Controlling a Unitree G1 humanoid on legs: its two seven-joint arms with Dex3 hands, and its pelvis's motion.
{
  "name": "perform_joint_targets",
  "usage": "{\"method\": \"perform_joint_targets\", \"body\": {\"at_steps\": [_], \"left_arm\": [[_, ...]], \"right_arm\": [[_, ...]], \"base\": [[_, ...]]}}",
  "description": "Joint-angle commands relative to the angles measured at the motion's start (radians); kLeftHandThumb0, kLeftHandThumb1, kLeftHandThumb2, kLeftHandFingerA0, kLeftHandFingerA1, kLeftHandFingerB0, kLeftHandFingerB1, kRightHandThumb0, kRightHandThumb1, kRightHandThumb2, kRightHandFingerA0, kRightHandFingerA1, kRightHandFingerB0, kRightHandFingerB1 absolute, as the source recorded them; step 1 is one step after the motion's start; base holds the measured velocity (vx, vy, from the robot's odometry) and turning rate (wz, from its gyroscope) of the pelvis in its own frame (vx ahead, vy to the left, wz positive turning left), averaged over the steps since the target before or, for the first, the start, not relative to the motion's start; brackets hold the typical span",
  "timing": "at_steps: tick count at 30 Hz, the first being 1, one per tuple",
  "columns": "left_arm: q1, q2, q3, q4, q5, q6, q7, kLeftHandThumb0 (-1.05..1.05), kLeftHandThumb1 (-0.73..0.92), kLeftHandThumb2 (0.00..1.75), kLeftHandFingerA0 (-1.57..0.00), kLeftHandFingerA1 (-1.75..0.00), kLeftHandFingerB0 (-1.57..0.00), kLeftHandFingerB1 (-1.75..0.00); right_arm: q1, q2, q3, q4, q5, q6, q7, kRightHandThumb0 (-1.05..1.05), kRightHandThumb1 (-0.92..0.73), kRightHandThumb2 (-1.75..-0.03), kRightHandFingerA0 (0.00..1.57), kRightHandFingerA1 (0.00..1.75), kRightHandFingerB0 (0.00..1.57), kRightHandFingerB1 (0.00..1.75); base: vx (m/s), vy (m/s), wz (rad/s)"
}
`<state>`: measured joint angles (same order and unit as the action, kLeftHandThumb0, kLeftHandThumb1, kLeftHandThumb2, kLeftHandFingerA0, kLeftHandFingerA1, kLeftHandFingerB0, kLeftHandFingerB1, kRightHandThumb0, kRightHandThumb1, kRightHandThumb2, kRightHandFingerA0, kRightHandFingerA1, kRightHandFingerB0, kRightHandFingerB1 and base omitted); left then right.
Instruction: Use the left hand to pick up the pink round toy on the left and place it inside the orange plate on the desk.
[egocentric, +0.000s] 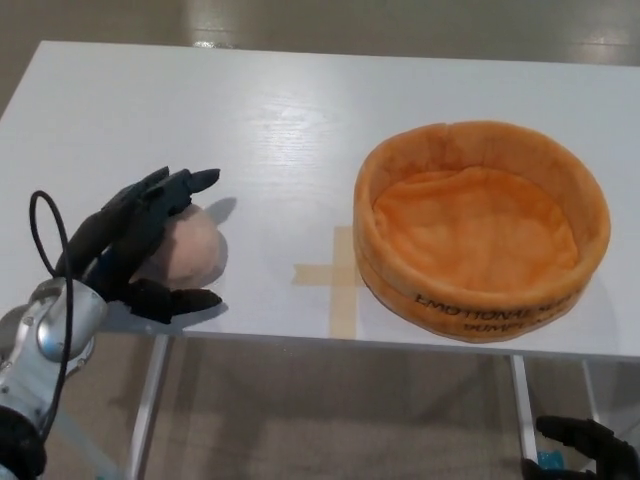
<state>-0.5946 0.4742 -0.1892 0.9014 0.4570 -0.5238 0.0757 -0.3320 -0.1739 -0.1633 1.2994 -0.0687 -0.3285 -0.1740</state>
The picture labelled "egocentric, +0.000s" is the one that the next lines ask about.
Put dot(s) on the orange plush round basket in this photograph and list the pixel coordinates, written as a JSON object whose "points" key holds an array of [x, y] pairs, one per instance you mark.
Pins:
{"points": [[480, 235]]}

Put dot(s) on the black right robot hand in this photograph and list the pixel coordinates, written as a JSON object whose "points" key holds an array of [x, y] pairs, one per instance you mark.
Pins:
{"points": [[580, 440]]}

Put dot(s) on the white table leg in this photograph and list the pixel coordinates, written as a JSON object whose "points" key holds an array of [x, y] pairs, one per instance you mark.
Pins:
{"points": [[525, 405], [595, 395], [150, 400]]}

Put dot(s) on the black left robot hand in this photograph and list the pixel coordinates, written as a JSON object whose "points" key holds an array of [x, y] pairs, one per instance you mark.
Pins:
{"points": [[135, 235]]}

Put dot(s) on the teal blue object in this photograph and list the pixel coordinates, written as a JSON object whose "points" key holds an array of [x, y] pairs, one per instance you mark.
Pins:
{"points": [[552, 457]]}

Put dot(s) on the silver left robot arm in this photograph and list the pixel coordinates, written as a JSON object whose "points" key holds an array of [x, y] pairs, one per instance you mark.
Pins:
{"points": [[45, 340]]}

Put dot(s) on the pink round plush toy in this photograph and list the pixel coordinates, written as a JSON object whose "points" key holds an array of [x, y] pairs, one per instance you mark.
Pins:
{"points": [[192, 245]]}

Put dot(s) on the beige tape cross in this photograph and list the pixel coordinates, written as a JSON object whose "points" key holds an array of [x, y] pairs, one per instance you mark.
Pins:
{"points": [[340, 280]]}

